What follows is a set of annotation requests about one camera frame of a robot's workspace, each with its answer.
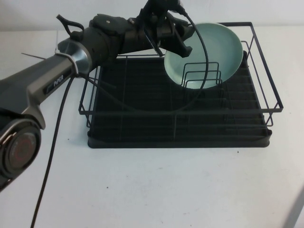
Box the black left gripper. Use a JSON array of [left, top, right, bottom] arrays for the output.
[[128, 13, 198, 59]]

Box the mint green round plate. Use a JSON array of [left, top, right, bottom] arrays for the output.
[[163, 23, 244, 89]]

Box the black plastic drip tray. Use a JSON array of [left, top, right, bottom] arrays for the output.
[[87, 50, 273, 149]]

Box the white zip tie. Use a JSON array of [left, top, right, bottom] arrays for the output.
[[20, 48, 79, 78]]

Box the black camera cable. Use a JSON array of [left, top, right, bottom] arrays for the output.
[[29, 4, 211, 228]]

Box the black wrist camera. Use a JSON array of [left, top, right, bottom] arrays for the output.
[[139, 0, 185, 18]]

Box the black wire dish rack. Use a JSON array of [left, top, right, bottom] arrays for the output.
[[77, 21, 285, 128]]

